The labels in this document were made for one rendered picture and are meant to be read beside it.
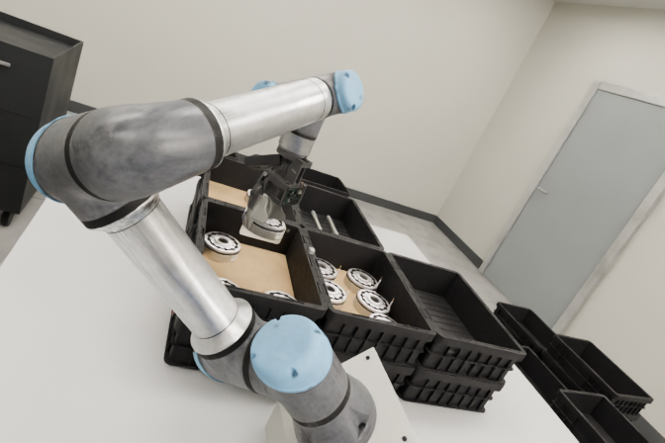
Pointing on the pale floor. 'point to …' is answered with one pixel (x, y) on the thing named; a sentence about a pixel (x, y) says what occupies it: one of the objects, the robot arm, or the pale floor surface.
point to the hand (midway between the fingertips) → (255, 221)
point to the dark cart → (30, 98)
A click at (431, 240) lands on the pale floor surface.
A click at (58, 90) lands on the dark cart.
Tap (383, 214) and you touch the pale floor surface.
